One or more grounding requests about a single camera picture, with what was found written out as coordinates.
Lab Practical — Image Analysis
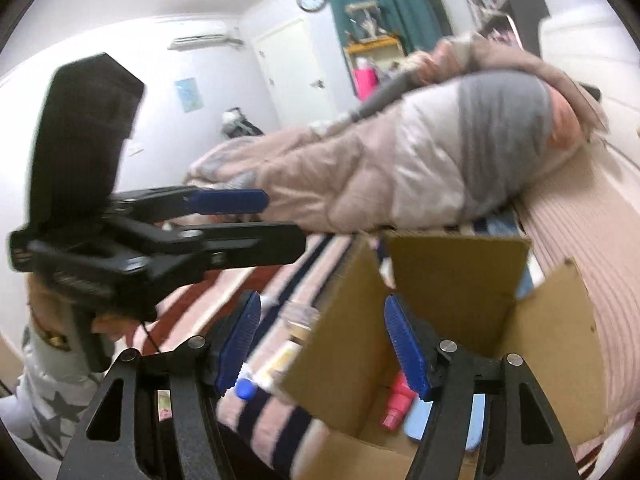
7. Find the person's left hand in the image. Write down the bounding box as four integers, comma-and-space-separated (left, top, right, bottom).
27, 279, 137, 345

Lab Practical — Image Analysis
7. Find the red pink bottle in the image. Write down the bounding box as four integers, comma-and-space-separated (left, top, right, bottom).
382, 371, 417, 431

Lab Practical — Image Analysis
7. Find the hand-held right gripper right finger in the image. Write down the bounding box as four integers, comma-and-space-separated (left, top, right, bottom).
383, 294, 582, 480

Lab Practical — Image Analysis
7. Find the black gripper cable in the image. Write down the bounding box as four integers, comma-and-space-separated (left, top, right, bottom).
139, 317, 163, 357

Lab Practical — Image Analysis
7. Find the yellow wooden shelf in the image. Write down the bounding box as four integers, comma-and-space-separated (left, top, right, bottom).
344, 2, 404, 63

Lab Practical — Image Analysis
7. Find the gold bracelet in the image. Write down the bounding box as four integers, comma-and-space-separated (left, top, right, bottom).
38, 329, 68, 350

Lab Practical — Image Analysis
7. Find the white door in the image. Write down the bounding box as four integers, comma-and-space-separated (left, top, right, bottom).
253, 16, 337, 129

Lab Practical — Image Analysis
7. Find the brown cardboard box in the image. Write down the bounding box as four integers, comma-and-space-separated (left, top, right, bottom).
279, 231, 607, 480

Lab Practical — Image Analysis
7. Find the white bottle with blue cap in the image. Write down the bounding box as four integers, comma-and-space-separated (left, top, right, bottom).
234, 364, 258, 402

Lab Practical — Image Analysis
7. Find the person's left forearm star sleeve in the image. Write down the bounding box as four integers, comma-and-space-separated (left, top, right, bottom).
14, 327, 108, 462

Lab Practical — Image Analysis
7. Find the clear plastic jar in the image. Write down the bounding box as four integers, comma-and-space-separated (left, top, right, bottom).
281, 301, 321, 347

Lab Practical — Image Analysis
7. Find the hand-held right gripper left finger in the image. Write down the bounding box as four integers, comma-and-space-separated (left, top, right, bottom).
56, 290, 263, 480

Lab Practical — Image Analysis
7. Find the pink ribbed blanket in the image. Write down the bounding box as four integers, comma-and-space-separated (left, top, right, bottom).
517, 130, 640, 476

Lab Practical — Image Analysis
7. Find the light blue wall poster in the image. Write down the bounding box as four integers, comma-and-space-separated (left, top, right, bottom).
174, 77, 204, 112

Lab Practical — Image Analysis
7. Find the white air conditioner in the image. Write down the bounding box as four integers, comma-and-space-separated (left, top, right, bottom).
167, 20, 244, 52

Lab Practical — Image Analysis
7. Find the light blue flat case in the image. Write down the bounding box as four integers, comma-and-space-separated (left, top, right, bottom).
401, 393, 487, 455

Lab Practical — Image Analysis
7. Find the teal curtain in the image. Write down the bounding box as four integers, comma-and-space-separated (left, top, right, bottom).
322, 0, 455, 53

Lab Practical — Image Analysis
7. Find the dark clothes pile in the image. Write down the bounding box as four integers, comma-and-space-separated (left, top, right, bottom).
219, 107, 264, 138

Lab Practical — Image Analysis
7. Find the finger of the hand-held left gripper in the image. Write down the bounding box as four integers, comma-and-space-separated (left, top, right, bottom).
148, 221, 307, 307
114, 185, 270, 224

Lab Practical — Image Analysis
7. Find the pink grey quilted duvet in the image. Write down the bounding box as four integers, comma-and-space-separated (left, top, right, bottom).
181, 32, 608, 235

